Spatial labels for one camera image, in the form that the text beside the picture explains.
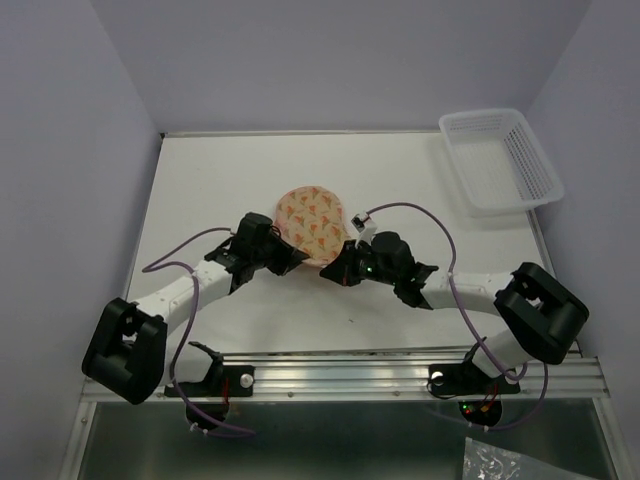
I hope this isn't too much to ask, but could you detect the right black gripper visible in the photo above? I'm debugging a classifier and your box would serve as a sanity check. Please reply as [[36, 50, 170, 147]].
[[321, 238, 398, 286]]

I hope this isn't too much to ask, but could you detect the floral mesh laundry bag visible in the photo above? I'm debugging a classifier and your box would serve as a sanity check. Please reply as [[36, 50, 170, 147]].
[[274, 186, 351, 268]]

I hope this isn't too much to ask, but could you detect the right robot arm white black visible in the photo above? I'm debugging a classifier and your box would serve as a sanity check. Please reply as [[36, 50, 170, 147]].
[[320, 232, 589, 390]]

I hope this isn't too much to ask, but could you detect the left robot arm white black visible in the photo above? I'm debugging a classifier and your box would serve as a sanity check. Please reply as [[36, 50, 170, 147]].
[[81, 212, 309, 405]]

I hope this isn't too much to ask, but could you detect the clear plastic bag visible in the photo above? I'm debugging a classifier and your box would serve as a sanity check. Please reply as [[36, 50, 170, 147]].
[[462, 437, 529, 480]]

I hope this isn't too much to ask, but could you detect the white plastic basket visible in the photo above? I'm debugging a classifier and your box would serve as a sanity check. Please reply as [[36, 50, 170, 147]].
[[439, 108, 565, 217]]

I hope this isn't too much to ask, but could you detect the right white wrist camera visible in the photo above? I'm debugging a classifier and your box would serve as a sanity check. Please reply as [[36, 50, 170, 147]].
[[351, 212, 378, 245]]

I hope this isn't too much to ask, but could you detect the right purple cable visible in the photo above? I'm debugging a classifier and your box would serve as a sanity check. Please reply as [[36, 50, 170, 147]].
[[355, 202, 547, 432]]

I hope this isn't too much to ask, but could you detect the purple cable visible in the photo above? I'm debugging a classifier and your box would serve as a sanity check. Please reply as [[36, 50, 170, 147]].
[[355, 202, 547, 432], [142, 227, 257, 439]]

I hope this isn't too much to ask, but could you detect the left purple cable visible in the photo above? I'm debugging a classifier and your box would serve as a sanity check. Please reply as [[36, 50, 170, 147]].
[[142, 227, 257, 439]]

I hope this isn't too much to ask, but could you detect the aluminium mounting rail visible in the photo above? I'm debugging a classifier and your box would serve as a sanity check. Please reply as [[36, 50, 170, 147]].
[[82, 355, 612, 401]]

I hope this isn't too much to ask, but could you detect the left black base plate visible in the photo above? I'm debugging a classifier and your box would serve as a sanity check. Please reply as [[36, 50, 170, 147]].
[[179, 341, 255, 402]]

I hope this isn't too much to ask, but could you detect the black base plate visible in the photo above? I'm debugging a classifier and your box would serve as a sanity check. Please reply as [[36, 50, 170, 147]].
[[179, 341, 255, 402], [428, 362, 521, 397]]

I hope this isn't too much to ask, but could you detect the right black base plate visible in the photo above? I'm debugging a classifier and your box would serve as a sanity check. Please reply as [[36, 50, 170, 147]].
[[428, 362, 521, 397]]

